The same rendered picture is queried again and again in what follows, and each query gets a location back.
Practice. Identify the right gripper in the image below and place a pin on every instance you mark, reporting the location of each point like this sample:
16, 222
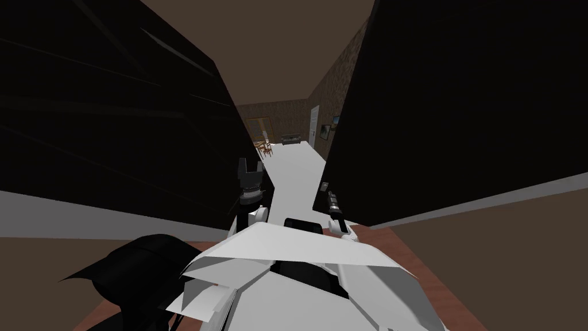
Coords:
330, 195

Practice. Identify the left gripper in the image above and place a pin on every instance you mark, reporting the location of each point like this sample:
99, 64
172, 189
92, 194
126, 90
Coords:
250, 180

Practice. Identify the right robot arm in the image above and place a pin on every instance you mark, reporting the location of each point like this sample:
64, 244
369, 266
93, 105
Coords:
340, 223

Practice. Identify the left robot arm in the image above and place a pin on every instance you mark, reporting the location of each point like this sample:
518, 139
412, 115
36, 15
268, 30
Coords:
142, 271

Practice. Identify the wooden table with chairs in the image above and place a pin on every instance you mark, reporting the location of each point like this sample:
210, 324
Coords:
264, 148

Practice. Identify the orange framed window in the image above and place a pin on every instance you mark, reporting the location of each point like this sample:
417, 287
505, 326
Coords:
258, 128

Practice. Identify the dark sofa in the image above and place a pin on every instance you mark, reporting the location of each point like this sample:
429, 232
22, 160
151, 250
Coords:
291, 139

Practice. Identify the white door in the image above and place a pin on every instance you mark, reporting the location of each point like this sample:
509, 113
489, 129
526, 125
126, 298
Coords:
314, 126

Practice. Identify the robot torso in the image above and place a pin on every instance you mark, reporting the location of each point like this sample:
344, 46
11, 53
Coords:
294, 294

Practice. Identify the dark framed wall picture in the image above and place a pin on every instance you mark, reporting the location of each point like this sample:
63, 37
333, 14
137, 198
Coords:
325, 132

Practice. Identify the small framed wall picture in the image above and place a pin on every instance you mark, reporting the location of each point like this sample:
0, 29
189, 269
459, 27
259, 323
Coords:
336, 121

